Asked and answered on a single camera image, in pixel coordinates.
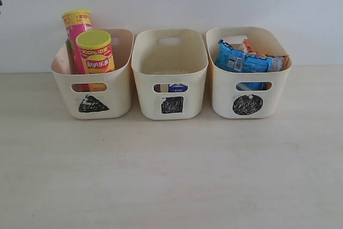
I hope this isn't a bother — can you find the small blue white box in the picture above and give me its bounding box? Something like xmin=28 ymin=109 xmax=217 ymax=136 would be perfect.
xmin=168 ymin=84 xmax=188 ymax=93

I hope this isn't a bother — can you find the blue noodle bag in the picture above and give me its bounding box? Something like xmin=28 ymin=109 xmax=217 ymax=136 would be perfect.
xmin=214 ymin=39 xmax=274 ymax=92

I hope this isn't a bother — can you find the orange snack bag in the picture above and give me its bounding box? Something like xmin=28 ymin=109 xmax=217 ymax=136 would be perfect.
xmin=238 ymin=39 xmax=289 ymax=73

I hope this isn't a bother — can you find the small purple box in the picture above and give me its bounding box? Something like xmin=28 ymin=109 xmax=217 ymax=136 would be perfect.
xmin=153 ymin=84 xmax=169 ymax=93

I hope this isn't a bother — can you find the cream bin with triangle mark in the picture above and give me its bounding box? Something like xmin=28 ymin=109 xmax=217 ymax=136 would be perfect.
xmin=51 ymin=29 xmax=135 ymax=120

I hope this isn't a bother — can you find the pink Lays chips can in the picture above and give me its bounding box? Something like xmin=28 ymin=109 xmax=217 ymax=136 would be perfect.
xmin=62 ymin=9 xmax=92 ymax=75

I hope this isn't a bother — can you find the yellow Lays chips can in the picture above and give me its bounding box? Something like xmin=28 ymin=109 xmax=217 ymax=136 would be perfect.
xmin=76 ymin=29 xmax=115 ymax=74

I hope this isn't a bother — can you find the cream bin with circle mark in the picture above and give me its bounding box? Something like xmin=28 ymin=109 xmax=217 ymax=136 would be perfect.
xmin=206 ymin=27 xmax=292 ymax=119

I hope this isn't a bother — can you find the cream bin with square mark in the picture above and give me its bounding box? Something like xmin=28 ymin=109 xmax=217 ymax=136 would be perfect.
xmin=131 ymin=29 xmax=208 ymax=120

